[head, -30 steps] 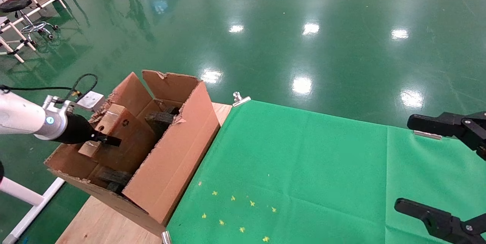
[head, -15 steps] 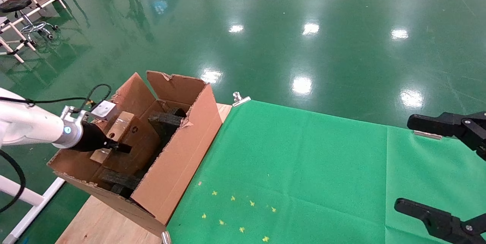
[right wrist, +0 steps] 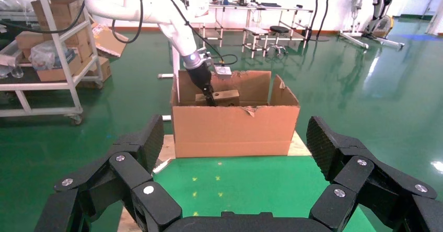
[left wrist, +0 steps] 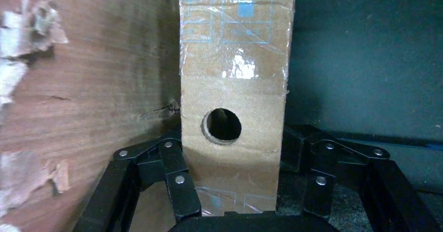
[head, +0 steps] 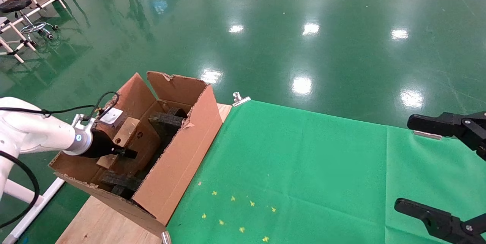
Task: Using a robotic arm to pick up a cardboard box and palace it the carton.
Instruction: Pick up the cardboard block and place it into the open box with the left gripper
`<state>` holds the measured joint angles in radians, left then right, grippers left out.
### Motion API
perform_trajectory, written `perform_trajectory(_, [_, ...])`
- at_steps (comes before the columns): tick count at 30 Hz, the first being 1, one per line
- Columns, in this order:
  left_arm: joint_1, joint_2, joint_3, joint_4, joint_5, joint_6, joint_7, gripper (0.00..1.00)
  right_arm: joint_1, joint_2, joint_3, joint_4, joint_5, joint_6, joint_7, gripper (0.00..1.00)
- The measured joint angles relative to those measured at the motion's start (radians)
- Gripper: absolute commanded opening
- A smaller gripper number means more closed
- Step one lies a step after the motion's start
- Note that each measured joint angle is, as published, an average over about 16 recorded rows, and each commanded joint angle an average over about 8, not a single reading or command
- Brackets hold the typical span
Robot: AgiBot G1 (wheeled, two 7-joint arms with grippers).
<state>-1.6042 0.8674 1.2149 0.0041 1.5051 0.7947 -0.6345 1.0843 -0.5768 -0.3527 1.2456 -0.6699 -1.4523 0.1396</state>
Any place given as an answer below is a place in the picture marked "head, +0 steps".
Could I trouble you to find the large open brown carton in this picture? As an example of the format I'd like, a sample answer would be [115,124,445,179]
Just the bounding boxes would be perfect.
[49,71,224,237]

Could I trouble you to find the small brown cardboard box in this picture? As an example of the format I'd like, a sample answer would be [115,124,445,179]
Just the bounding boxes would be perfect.
[96,117,162,170]

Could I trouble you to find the white floor stand legs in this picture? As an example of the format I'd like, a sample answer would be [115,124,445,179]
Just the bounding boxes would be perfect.
[0,177,66,244]

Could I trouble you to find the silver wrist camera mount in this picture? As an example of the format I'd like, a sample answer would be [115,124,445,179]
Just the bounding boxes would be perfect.
[72,107,125,127]

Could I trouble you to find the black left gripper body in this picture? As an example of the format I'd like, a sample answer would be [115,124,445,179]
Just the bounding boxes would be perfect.
[84,128,116,159]

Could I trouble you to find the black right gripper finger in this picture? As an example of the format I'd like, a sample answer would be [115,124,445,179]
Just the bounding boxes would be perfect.
[407,111,486,161]
[394,197,486,244]

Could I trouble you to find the black stool with chrome base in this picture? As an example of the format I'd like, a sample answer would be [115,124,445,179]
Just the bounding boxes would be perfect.
[0,0,60,43]

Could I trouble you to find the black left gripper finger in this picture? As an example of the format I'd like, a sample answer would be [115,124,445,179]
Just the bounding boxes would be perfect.
[114,147,138,160]

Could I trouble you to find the thick black looped cable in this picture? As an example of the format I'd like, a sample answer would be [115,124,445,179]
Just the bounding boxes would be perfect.
[0,151,41,230]

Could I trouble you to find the green table cloth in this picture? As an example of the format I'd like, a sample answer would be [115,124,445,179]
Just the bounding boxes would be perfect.
[385,125,486,244]
[166,100,388,244]

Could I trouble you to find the black cable with yellow tag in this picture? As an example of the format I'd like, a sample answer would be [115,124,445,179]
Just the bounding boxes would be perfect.
[0,91,120,121]

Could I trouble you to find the white pipe rack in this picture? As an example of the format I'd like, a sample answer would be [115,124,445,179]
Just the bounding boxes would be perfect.
[0,0,68,64]

